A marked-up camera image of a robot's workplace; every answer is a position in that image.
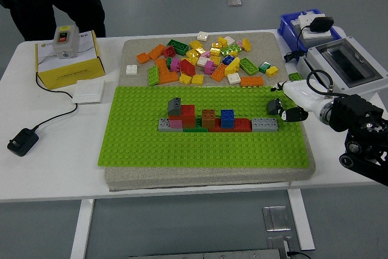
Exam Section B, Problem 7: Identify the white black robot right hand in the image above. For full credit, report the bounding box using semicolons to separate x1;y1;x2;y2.
269;79;328;123

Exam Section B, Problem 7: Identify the grey sloped brick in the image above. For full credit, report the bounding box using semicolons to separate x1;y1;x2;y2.
167;97;182;116
266;98;283;116

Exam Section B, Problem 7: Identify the green studded baseplate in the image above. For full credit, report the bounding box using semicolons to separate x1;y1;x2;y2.
97;85;310;169

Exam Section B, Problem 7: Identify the grey eight-stud brick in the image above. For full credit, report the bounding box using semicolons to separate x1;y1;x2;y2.
251;117;279;133

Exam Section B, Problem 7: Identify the orange long brick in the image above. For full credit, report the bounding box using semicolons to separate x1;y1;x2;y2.
240;76;264;87
210;63;228;82
147;44;167;61

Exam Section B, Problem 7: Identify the red long brick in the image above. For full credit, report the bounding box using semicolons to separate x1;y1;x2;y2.
208;118;253;133

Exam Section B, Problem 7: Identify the yellow sloped brick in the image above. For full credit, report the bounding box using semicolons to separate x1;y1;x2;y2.
224;57;241;78

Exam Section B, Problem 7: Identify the lime long brick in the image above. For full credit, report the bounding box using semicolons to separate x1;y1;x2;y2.
220;44;243;57

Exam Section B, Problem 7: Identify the brown square brick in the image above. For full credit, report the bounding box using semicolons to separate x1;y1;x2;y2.
201;109;216;129

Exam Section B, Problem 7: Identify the dark green flat brick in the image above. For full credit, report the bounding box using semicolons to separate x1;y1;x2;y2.
182;118;209;133

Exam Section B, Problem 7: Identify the red square brick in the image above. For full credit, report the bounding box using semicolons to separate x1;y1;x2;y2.
180;104;196;119
162;45;177;59

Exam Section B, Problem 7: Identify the orange-red brick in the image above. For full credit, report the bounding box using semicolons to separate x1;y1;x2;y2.
168;114;196;129

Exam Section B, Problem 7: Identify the red sloped brick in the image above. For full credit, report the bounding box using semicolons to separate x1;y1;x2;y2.
179;58;196;76

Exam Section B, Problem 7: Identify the dark green long brick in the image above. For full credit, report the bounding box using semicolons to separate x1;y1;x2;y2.
167;39;189;56

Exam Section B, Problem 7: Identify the large orange brick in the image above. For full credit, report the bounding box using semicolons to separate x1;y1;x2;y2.
154;58;180;86

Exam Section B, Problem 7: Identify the grey long brick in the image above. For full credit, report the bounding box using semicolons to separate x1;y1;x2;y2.
158;118;184;133

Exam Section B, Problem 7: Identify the white socket block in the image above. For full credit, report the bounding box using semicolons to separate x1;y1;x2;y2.
290;11;333;41

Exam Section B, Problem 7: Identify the blue plastic bin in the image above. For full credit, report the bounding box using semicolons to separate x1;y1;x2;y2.
278;8;343;53

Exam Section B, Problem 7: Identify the black power adapter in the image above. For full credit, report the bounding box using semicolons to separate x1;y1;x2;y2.
310;16;335;33

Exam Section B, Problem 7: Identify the white table leg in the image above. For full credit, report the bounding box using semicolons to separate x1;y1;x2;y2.
287;190;316;251
70;200;95;259

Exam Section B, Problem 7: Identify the metal floor plate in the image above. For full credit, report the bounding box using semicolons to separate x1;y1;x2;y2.
266;235;294;259
262;206;292;232

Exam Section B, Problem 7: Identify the grey-brown foam mat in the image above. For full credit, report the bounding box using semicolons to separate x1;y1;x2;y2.
104;32;316;192

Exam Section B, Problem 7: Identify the yellow white cardboard box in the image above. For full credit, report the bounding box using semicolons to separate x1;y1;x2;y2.
35;30;106;90

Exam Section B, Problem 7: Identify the black power plug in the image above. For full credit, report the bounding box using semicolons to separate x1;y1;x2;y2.
7;127;39;157

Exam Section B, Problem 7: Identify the grey enclosure with clear lid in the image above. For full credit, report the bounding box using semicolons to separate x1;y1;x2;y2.
296;36;388;98

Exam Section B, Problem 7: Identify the black floor cable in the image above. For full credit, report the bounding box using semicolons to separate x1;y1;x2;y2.
286;250;316;259

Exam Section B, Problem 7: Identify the white wall switch plate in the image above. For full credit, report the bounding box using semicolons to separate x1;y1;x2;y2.
72;79;106;104

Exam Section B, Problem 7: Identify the black plug cord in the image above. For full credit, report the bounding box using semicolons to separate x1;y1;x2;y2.
32;72;79;132

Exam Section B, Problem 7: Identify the grey switch box red button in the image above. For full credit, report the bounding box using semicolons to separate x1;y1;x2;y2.
53;25;80;60

